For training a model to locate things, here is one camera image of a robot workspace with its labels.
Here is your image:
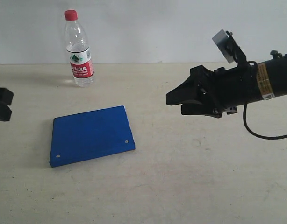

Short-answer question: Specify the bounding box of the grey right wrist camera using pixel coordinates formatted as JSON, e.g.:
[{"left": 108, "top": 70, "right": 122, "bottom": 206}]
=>
[{"left": 212, "top": 29, "right": 248, "bottom": 67}]

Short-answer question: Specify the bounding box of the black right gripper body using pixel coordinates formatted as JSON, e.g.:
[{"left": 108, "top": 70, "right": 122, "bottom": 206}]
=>
[{"left": 199, "top": 66, "right": 259, "bottom": 114}]

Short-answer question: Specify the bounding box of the blue ring binder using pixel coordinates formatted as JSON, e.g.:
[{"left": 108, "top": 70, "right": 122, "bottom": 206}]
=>
[{"left": 49, "top": 105, "right": 136, "bottom": 168}]

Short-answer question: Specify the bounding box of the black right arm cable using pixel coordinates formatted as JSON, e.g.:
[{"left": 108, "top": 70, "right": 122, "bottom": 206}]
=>
[{"left": 243, "top": 60, "right": 287, "bottom": 140}]

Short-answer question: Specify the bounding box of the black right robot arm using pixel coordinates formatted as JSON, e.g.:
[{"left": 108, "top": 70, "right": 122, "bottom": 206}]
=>
[{"left": 166, "top": 51, "right": 287, "bottom": 118}]

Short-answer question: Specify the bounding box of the clear plastic water bottle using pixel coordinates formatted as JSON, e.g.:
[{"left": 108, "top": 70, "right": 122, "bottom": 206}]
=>
[{"left": 64, "top": 9, "right": 94, "bottom": 87}]

